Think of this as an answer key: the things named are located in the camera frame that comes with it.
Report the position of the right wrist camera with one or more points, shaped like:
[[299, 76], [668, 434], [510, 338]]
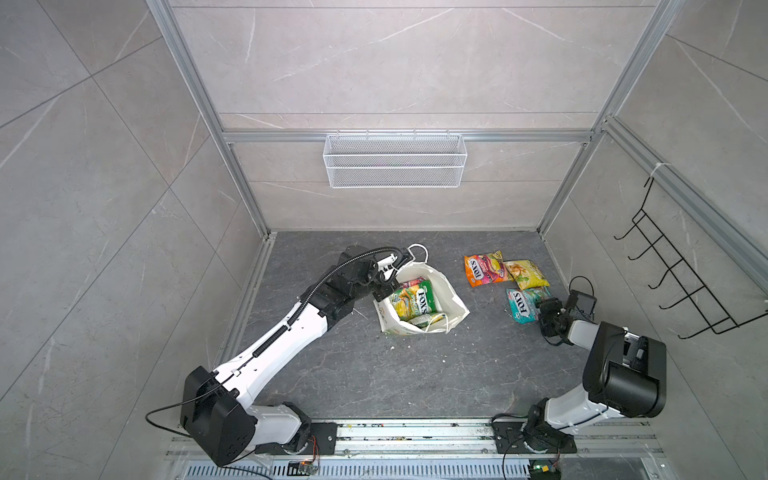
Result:
[[581, 306]]

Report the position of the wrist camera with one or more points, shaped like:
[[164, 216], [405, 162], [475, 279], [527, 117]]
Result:
[[389, 263], [581, 306]]

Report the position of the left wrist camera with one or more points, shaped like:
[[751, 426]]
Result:
[[389, 263]]

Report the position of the small green circuit board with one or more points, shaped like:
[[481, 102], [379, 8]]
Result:
[[544, 470]]

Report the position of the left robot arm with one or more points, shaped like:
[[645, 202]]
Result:
[[219, 410]]

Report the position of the aluminium frame profile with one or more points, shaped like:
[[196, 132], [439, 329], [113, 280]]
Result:
[[743, 250]]

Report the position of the yellow green snack packet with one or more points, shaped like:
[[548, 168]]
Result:
[[415, 303]]

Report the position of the floral paper bag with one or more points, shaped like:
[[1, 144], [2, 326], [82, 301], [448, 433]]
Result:
[[452, 308]]

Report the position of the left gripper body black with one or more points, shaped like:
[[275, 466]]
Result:
[[384, 289]]

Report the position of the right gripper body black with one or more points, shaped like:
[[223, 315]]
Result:
[[552, 313]]

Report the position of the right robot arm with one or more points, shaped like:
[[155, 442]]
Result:
[[625, 376]]

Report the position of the black wire hook rack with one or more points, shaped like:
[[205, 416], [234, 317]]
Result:
[[679, 271]]

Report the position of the white wire mesh basket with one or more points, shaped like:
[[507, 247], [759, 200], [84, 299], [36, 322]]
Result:
[[414, 160]]

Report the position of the orange snack packet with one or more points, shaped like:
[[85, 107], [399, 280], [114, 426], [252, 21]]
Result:
[[483, 269]]

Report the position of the aluminium mounting rail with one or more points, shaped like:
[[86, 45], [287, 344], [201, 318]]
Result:
[[471, 437]]

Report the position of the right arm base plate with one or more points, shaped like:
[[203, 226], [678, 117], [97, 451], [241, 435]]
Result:
[[513, 436]]

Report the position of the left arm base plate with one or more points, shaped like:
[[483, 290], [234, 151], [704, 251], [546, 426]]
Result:
[[319, 438]]

